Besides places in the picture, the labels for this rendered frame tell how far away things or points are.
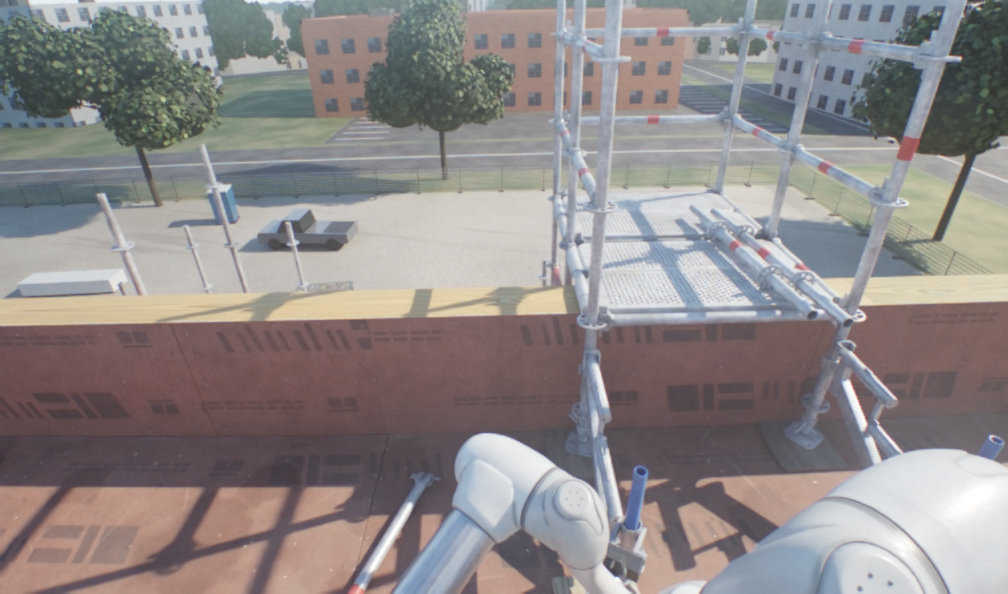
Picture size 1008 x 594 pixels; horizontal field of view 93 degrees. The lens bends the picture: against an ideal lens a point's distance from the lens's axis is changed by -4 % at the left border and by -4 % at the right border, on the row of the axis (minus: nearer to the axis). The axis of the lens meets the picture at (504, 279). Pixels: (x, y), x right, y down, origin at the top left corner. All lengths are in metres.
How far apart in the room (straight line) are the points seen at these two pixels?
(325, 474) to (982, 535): 2.38
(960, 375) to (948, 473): 2.73
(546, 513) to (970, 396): 2.81
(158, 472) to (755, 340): 2.86
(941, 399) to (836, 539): 2.93
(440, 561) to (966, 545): 0.74
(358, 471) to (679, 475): 1.48
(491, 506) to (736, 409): 1.97
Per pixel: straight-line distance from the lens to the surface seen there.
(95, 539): 2.86
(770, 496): 2.61
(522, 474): 0.99
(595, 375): 2.07
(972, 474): 0.61
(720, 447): 2.73
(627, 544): 1.70
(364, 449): 2.66
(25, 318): 3.15
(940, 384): 3.28
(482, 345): 2.27
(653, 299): 2.24
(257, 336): 2.49
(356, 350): 2.38
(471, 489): 1.01
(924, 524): 0.54
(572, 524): 0.93
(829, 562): 0.45
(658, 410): 2.65
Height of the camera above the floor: 1.90
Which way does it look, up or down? 29 degrees down
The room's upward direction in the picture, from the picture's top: 1 degrees counter-clockwise
